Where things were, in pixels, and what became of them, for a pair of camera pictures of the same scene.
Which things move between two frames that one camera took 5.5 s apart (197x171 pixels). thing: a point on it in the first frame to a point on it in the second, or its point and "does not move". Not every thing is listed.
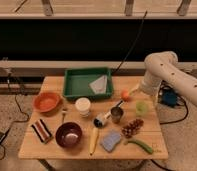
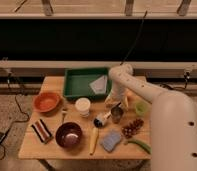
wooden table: x=126 y=126 does not move
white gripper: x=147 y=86 to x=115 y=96
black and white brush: x=99 y=120 does not move
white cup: x=83 y=106 does not move
